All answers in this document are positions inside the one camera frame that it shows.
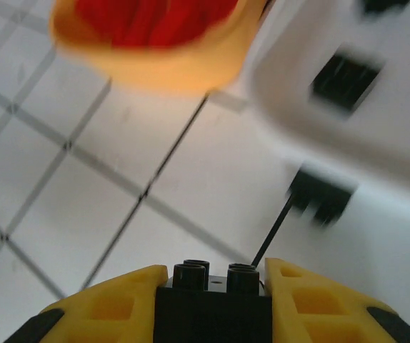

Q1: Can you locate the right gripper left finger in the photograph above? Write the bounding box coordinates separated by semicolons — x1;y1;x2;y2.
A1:
3;264;169;343

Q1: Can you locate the orange plastic container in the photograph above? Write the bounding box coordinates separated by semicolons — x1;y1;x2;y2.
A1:
49;0;269;98

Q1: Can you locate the black lego brick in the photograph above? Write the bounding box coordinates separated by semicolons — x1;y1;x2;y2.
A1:
309;53;387;116
359;0;410;14
284;164;359;229
154;259;274;343

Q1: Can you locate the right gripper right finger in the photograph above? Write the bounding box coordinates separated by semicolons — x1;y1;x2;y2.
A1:
264;257;410;343

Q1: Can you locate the red lego brick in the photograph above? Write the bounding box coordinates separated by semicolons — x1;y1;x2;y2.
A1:
76;0;156;49
154;0;241;47

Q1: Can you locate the white plastic container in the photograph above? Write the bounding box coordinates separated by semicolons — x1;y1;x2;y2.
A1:
242;0;410;215

